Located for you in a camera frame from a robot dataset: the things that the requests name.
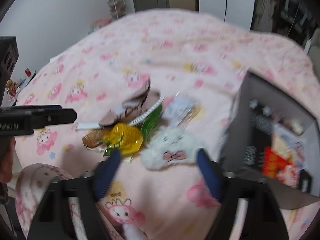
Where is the red printed packet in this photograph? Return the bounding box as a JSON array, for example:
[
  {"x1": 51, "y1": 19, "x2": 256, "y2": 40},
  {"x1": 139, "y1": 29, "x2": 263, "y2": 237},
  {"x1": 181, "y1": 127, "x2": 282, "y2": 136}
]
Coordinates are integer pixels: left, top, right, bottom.
[{"x1": 261, "y1": 127, "x2": 308, "y2": 189}]

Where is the white wardrobe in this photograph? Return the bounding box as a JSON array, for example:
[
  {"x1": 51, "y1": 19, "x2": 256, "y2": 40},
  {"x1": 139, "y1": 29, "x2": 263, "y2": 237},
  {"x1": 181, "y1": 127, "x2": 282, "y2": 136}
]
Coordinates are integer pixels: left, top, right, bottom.
[{"x1": 199, "y1": 0, "x2": 255, "y2": 32}]

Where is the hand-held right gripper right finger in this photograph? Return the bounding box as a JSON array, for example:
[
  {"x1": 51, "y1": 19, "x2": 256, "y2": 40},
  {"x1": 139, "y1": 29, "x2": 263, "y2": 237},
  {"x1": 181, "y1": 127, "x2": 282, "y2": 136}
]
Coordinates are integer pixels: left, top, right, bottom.
[{"x1": 196, "y1": 149, "x2": 293, "y2": 240}]

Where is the pink printed blanket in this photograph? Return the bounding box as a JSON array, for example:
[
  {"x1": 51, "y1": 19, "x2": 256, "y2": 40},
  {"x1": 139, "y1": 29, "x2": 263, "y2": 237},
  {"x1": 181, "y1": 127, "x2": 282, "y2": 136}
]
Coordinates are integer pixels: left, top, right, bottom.
[{"x1": 15, "y1": 9, "x2": 319, "y2": 240}]

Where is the person's left hand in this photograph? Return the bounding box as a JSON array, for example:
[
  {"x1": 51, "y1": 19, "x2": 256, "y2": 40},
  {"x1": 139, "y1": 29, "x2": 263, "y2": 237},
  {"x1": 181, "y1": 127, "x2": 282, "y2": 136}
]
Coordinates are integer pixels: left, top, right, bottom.
[{"x1": 0, "y1": 137, "x2": 16, "y2": 204}]

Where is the wooden comb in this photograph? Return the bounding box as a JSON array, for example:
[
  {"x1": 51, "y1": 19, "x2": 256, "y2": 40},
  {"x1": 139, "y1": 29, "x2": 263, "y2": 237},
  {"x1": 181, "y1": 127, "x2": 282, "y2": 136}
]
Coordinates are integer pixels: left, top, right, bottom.
[{"x1": 82, "y1": 127, "x2": 112, "y2": 151}]

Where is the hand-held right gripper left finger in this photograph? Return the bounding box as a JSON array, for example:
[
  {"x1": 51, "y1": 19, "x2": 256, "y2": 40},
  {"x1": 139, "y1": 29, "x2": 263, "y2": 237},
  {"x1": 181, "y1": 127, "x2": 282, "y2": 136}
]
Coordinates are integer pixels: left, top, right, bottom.
[{"x1": 27, "y1": 149, "x2": 122, "y2": 240}]

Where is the grey padded headboard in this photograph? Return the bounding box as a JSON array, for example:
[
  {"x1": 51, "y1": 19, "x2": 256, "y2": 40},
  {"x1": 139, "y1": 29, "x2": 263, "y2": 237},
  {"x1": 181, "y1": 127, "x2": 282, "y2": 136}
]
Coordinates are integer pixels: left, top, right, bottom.
[{"x1": 304, "y1": 27, "x2": 320, "y2": 67}]

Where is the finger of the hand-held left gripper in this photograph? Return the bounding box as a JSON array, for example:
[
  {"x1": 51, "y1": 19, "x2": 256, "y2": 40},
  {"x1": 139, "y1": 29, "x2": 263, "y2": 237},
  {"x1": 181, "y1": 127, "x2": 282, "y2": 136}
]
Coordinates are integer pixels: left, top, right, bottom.
[
  {"x1": 10, "y1": 104, "x2": 62, "y2": 110},
  {"x1": 32, "y1": 108, "x2": 77, "y2": 125}
]

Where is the pink floor plush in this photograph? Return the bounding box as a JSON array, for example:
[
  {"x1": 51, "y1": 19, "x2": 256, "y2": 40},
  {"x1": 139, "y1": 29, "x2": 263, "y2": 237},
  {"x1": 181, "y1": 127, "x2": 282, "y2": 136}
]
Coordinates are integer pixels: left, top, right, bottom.
[{"x1": 89, "y1": 17, "x2": 112, "y2": 34}]

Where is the dark open closet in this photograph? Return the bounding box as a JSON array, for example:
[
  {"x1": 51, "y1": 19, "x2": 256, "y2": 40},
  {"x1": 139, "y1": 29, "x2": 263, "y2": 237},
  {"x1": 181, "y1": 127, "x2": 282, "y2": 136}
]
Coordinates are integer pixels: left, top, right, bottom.
[{"x1": 251, "y1": 0, "x2": 319, "y2": 53}]

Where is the clear printed phone case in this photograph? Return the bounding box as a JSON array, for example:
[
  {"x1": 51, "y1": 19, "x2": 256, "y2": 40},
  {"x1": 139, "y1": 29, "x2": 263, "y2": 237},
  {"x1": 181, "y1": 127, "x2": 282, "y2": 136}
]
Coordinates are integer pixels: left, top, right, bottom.
[{"x1": 162, "y1": 95, "x2": 202, "y2": 128}]

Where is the black shoe box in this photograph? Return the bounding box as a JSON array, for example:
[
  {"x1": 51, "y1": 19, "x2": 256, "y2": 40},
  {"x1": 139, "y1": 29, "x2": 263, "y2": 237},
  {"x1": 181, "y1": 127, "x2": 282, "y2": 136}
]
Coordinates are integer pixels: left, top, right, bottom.
[{"x1": 219, "y1": 71, "x2": 318, "y2": 210}]

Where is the green snack packet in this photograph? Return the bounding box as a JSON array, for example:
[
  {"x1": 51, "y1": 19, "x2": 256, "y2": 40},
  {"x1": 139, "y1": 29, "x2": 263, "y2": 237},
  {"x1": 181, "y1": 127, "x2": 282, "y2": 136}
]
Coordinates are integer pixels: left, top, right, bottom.
[{"x1": 102, "y1": 105, "x2": 163, "y2": 157}]

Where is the white plastic strap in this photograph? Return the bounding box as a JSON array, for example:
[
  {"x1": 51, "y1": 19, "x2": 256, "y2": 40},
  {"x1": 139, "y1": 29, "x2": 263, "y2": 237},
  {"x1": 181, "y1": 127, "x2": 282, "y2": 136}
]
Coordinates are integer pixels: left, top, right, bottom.
[{"x1": 129, "y1": 97, "x2": 164, "y2": 127}]

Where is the pink printed pajamas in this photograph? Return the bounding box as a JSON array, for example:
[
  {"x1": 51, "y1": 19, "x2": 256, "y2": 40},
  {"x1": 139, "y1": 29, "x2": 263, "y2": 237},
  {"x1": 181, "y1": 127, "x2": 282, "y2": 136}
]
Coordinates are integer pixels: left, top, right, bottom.
[{"x1": 15, "y1": 163, "x2": 84, "y2": 240}]

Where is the white plush toy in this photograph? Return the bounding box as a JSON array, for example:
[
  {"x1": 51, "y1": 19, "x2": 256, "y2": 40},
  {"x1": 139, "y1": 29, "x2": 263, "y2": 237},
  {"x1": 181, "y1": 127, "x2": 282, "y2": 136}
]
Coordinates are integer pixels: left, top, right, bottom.
[{"x1": 141, "y1": 126, "x2": 202, "y2": 172}]

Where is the white storage rack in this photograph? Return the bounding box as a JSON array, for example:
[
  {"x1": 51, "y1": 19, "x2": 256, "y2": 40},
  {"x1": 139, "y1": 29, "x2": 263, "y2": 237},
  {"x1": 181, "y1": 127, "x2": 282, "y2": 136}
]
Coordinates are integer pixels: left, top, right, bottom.
[{"x1": 105, "y1": 0, "x2": 128, "y2": 20}]

